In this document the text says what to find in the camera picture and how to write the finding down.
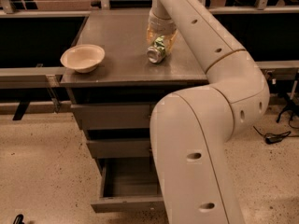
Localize grey drawer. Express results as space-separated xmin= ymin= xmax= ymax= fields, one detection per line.
xmin=91 ymin=157 xmax=164 ymax=213
xmin=87 ymin=138 xmax=151 ymax=159
xmin=71 ymin=103 xmax=155 ymax=130

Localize grey drawer cabinet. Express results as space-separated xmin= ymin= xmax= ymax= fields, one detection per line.
xmin=60 ymin=8 xmax=209 ymax=170

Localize black object bottom left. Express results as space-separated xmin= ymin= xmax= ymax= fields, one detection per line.
xmin=13 ymin=214 xmax=24 ymax=224

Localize grey top drawer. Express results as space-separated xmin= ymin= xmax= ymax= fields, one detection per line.
xmin=71 ymin=103 xmax=155 ymax=130

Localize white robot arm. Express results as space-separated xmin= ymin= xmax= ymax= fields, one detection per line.
xmin=150 ymin=0 xmax=269 ymax=224

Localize green soda can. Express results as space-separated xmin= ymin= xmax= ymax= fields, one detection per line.
xmin=147 ymin=35 xmax=166 ymax=63

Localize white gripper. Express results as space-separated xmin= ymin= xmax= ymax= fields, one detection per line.
xmin=147 ymin=9 xmax=178 ymax=55

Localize grey metal railing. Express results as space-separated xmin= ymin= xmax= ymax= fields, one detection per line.
xmin=0 ymin=12 xmax=299 ymax=89

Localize grey bottom drawer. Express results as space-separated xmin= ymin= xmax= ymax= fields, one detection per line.
xmin=91 ymin=157 xmax=164 ymax=213

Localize black power cable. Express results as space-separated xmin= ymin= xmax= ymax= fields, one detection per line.
xmin=252 ymin=125 xmax=292 ymax=146

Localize grey middle drawer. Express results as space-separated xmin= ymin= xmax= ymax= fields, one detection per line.
xmin=87 ymin=138 xmax=151 ymax=159

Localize white bowl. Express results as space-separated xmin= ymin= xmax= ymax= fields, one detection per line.
xmin=60 ymin=44 xmax=105 ymax=73

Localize black stand legs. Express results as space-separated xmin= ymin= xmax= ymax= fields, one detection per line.
xmin=277 ymin=92 xmax=299 ymax=122

